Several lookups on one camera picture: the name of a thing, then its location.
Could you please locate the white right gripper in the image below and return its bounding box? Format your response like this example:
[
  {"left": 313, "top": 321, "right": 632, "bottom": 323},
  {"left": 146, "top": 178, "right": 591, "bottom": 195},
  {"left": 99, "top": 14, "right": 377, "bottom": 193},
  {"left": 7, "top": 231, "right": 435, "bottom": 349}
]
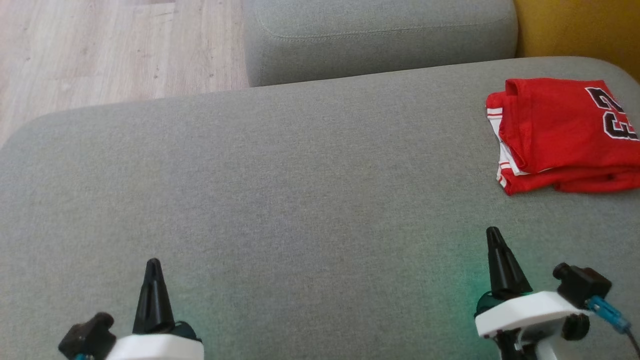
[{"left": 475, "top": 226, "right": 592, "bottom": 360}]

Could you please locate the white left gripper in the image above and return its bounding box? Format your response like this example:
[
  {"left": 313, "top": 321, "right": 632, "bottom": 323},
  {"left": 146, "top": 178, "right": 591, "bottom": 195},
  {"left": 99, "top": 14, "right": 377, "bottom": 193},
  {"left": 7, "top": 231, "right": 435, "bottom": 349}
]
[{"left": 106, "top": 258, "right": 205, "bottom": 360}]

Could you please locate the red jersey with striped trim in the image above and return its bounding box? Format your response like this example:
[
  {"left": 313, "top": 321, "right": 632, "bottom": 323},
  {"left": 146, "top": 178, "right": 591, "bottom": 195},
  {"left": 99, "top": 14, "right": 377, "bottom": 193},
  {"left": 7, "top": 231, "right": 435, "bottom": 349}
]
[{"left": 486, "top": 77, "right": 640, "bottom": 196}]

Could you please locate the large grey sofa chaise cushion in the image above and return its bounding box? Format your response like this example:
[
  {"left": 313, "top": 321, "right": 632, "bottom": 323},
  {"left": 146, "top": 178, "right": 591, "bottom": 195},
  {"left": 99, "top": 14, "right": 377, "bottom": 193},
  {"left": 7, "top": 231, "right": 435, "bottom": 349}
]
[{"left": 0, "top": 56, "right": 640, "bottom": 360}]

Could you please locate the yellow sofa backrest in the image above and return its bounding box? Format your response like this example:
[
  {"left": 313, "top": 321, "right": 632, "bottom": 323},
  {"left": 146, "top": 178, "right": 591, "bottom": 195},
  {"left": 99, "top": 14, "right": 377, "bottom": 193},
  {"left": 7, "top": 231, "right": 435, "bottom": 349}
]
[{"left": 514, "top": 0, "right": 640, "bottom": 83}]

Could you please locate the grey sofa seat cushion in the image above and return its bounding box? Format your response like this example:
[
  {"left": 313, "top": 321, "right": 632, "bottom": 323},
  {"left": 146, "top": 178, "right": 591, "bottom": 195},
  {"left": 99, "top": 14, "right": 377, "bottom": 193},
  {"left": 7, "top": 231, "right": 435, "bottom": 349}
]
[{"left": 242, "top": 0, "right": 518, "bottom": 88}]

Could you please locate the blue cable plug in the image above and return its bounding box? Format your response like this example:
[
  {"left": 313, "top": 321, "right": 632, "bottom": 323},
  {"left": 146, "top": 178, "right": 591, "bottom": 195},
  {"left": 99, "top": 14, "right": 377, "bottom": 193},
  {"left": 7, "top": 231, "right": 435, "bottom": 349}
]
[{"left": 587, "top": 296, "right": 632, "bottom": 335}]

